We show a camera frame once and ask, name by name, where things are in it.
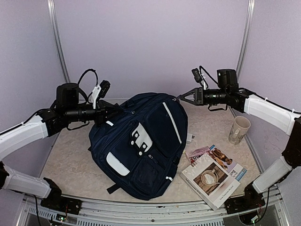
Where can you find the white coffee cover book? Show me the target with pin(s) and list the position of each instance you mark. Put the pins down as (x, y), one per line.
(210, 181)

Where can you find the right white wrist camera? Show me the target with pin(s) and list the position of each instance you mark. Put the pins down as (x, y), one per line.
(199, 78)

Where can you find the front aluminium rail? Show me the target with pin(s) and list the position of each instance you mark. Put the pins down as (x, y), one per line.
(93, 212)

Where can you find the white charger with cable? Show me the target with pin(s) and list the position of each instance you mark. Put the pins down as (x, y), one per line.
(189, 138)

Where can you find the left aluminium frame post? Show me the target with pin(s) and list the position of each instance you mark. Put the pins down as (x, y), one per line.
(58, 44)

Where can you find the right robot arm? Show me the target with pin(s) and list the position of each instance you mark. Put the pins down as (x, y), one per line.
(246, 101)

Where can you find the navy blue backpack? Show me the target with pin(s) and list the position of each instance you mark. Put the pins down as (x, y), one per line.
(140, 148)

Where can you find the aluminium frame post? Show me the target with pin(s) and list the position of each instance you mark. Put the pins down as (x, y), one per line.
(246, 33)
(58, 44)

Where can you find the beige ceramic mug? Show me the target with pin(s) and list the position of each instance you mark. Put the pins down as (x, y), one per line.
(238, 130)

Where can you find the dog cover booklet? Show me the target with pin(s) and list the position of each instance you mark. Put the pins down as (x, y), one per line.
(227, 163)

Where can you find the pink magazine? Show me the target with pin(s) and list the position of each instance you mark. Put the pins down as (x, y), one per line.
(194, 155)

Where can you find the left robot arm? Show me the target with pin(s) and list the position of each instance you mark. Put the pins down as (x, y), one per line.
(46, 123)

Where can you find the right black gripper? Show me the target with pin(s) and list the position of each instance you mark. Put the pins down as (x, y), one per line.
(199, 95)

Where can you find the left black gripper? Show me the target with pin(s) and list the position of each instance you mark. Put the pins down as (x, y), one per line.
(100, 114)

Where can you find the right aluminium frame post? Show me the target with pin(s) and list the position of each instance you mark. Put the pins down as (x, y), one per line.
(246, 33)

